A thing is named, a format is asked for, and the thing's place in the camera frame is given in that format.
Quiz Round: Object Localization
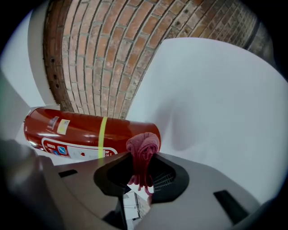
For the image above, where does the red fire extinguisher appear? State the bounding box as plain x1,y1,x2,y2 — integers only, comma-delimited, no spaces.
23,104,162,161

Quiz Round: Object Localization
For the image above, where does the pink cloth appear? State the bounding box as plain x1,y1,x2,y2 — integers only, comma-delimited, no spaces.
126,132,161,196

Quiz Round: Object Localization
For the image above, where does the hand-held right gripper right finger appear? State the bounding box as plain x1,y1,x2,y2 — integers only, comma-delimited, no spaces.
135,152,263,230

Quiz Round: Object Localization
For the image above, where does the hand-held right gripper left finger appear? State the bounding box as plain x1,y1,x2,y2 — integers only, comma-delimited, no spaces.
39,152,135,230

